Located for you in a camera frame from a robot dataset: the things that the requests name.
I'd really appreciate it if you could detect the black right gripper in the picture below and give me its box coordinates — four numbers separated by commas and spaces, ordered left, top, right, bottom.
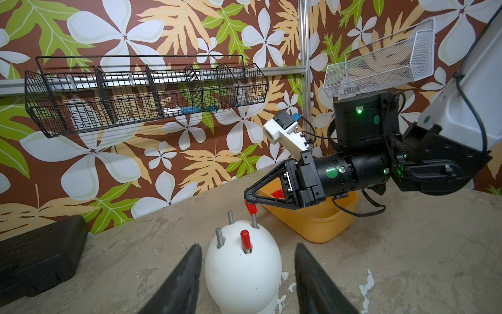
244, 150, 326, 210

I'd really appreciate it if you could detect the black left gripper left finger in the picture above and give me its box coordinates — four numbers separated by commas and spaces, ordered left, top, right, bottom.
139, 244, 202, 313

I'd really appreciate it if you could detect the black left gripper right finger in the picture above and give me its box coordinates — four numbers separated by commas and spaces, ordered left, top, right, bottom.
294, 243, 358, 314

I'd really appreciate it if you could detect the red screw protection sleeve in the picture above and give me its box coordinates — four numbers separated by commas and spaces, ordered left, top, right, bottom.
240, 230, 252, 254

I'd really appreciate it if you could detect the white dome screw fixture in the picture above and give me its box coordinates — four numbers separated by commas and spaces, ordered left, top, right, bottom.
205, 220, 282, 313

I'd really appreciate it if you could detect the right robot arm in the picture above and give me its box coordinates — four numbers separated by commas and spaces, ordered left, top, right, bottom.
244, 10, 501, 214

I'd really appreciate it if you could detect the pile of red sleeves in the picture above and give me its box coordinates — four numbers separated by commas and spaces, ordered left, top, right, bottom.
271, 189, 285, 200

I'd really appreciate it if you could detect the back right metal screw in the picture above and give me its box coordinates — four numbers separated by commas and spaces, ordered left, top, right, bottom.
251, 214, 259, 229

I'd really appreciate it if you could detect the metal screw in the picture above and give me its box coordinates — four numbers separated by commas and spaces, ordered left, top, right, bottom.
215, 228, 225, 249
227, 211, 235, 225
251, 214, 259, 229

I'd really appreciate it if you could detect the back left metal screw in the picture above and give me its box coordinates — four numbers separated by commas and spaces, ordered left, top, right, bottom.
227, 211, 235, 225

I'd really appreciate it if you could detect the front left metal screw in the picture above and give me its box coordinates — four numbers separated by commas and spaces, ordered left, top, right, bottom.
215, 228, 225, 249

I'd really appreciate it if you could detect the yellow plastic tray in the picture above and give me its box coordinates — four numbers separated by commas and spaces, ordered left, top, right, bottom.
264, 192, 360, 243

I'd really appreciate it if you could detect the black plastic tool case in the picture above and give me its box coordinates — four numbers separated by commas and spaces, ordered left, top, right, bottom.
1, 215, 88, 306

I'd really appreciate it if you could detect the white mesh basket right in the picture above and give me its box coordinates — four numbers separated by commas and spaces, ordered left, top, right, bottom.
323, 18, 435, 99

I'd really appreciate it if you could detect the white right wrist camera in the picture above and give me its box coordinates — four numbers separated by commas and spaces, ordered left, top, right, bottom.
264, 111, 309, 161

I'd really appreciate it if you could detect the black wire basket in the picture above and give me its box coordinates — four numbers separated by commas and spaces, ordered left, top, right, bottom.
24, 54, 269, 138

